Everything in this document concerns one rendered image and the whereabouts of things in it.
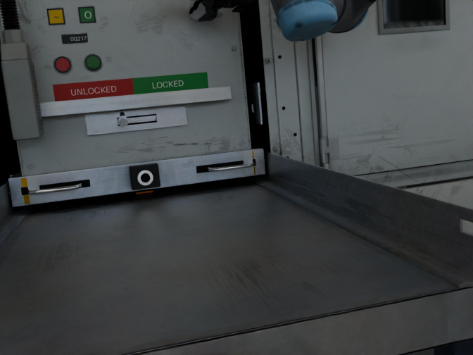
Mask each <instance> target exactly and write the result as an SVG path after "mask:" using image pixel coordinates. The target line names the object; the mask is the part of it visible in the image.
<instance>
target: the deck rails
mask: <svg viewBox="0 0 473 355"><path fill-rule="evenodd" d="M270 156H271V166H272V182H271V183H265V184H260V185H259V186H260V187H262V188H264V189H266V190H268V191H270V192H272V193H274V194H276V195H278V196H280V197H281V198H283V199H286V200H287V201H290V202H291V203H293V204H295V205H297V206H300V207H301V208H304V209H305V210H307V211H309V212H311V213H314V214H315V215H317V216H319V217H321V218H323V219H325V220H327V221H329V222H330V223H333V224H335V225H337V226H339V227H340V228H343V229H344V230H347V231H349V232H351V233H353V234H354V235H357V236H359V237H361V238H362V239H364V240H366V241H368V242H370V243H372V244H374V245H376V246H378V247H380V248H382V249H384V250H386V251H388V252H390V253H392V254H394V255H396V256H398V257H400V258H402V259H403V260H405V261H407V262H409V263H411V264H413V265H415V266H417V267H419V268H421V269H423V270H425V271H427V272H429V273H431V274H433V275H435V276H437V277H439V278H441V279H443V280H445V281H446V282H449V283H450V284H452V285H455V286H456V287H459V288H461V287H467V286H471V285H473V235H471V234H469V233H467V232H463V229H462V220H466V221H469V222H472V223H473V208H467V207H465V206H460V205H457V204H453V203H450V202H447V201H442V200H440V199H435V198H432V197H427V196H424V195H421V194H417V193H414V192H409V191H407V190H404V189H399V188H396V187H392V186H388V185H384V184H381V183H378V182H374V181H371V180H366V179H363V178H361V177H356V176H353V175H348V174H345V173H341V172H338V171H335V170H330V169H328V168H323V167H320V166H315V165H313V164H309V163H305V162H302V161H297V160H295V159H292V158H287V157H284V156H280V155H276V154H270ZM24 219H25V216H19V217H14V218H9V217H8V213H7V208H6V200H5V196H4V187H3V186H0V253H1V252H2V251H3V250H4V248H5V246H6V245H7V244H8V242H9V241H10V239H11V238H12V236H13V235H14V234H15V232H16V230H17V229H18V228H19V227H20V225H21V223H22V222H23V221H24Z"/></svg>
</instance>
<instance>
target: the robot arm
mask: <svg viewBox="0 0 473 355"><path fill-rule="evenodd" d="M253 1H255V0H190V4H189V17H190V19H191V20H192V21H194V22H203V21H211V20H214V19H215V18H219V17H221V16H222V15H223V13H221V12H218V11H219V10H220V9H221V8H234V7H235V6H237V7H236V8H235V9H234V10H233V11H232V12H243V11H244V10H245V9H246V8H247V7H248V6H249V5H250V4H251V3H252V2H253ZM270 1H271V4H272V7H273V10H274V12H275V15H276V21H277V25H278V27H279V28H280V30H281V31H282V34H283V36H284V38H285V39H287V40H289V41H292V42H298V41H305V40H309V39H313V38H316V37H319V36H320V35H323V34H324V33H326V32H330V33H344V32H348V31H351V30H353V29H355V28H356V27H357V26H359V25H360V24H361V23H362V22H363V20H364V19H365V17H366V15H367V12H368V8H369V7H370V6H371V5H372V4H373V3H374V2H375V1H376V0H270ZM242 4H247V5H245V6H244V7H243V8H238V7H240V6H241V5H242Z"/></svg>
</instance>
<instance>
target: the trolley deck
mask: <svg viewBox="0 0 473 355"><path fill-rule="evenodd" d="M467 340H473V285H471V286H467V287H461V288H459V287H456V286H455V285H452V284H450V283H449V282H446V281H445V280H443V279H441V278H439V277H437V276H435V275H433V274H431V273H429V272H427V271H425V270H423V269H421V268H419V267H417V266H415V265H413V264H411V263H409V262H407V261H405V260H403V259H402V258H400V257H398V256H396V255H394V254H392V253H390V252H388V251H386V250H384V249H382V248H380V247H378V246H376V245H374V244H372V243H370V242H368V241H366V240H364V239H362V238H361V237H359V236H357V235H354V234H353V233H351V232H349V231H347V230H344V229H343V228H340V227H339V226H337V225H335V224H333V223H330V222H329V221H327V220H325V219H323V218H321V217H319V216H317V215H315V214H314V213H311V212H309V211H307V210H305V209H304V208H301V207H300V206H297V205H295V204H293V203H291V202H290V201H287V200H286V199H283V198H281V197H280V196H278V195H276V194H274V193H272V192H270V191H268V190H266V189H264V188H262V187H260V186H258V187H248V188H242V189H233V190H227V191H221V192H211V193H206V194H196V195H190V196H185V197H175V198H169V199H159V200H154V201H144V202H138V203H133V204H123V205H117V206H107V207H102V208H92V209H86V210H81V211H71V212H65V213H55V214H50V215H44V216H34V217H29V218H25V219H24V221H23V222H22V223H21V225H20V227H19V228H18V229H17V230H16V232H15V234H14V235H13V236H12V238H11V239H10V241H9V242H8V244H7V245H6V246H5V248H4V250H3V251H2V252H1V253H0V355H406V354H411V353H415V352H419V351H424V350H428V349H433V348H437V347H442V346H446V345H449V344H455V343H458V342H464V341H467Z"/></svg>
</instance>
